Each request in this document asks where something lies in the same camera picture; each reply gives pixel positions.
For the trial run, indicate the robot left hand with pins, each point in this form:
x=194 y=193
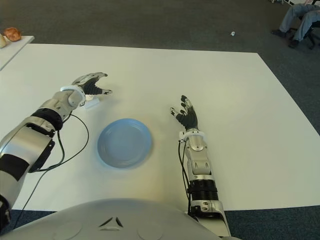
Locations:
x=90 y=83

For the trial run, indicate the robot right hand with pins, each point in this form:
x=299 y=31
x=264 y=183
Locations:
x=188 y=118

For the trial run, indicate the white charger block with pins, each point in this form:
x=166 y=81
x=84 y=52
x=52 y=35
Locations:
x=92 y=103

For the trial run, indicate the robot left arm silver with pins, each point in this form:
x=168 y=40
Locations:
x=25 y=140

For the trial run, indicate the robot right arm silver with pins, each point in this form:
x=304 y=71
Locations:
x=202 y=165

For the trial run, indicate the blue plastic plate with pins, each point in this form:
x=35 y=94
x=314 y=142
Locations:
x=124 y=143

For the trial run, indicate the white side table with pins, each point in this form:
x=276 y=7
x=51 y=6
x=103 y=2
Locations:
x=12 y=51

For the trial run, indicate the brown bread roll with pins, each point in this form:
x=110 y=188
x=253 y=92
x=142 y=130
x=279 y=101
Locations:
x=12 y=34

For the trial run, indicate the beige bread roll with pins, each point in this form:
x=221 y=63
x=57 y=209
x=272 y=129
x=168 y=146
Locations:
x=2 y=42

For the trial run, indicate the grey robot torso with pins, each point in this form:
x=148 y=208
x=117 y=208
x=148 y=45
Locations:
x=112 y=220

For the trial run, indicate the seated person in jeans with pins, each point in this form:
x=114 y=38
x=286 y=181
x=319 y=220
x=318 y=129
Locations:
x=290 y=17

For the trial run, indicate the black office chair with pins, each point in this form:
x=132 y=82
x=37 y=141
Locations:
x=313 y=35

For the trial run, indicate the white chair base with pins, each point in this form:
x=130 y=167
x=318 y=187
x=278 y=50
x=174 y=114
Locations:
x=283 y=1

